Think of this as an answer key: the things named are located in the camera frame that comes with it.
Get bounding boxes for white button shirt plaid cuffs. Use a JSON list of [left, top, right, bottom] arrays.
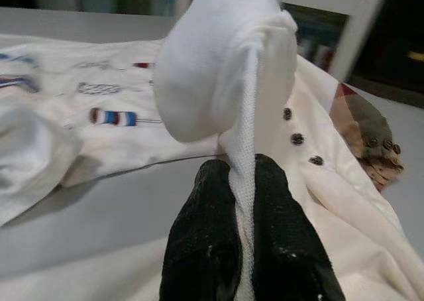
[[0, 0, 424, 301]]

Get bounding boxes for black media console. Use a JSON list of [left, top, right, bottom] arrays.
[[344, 0, 424, 95]]

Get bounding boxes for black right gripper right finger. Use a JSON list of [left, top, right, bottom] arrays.
[[252, 153, 347, 301]]

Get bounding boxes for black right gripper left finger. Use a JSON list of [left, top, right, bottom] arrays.
[[162, 158, 245, 301]]

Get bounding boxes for white glass door cabinet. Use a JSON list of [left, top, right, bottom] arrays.
[[175, 0, 388, 82]]

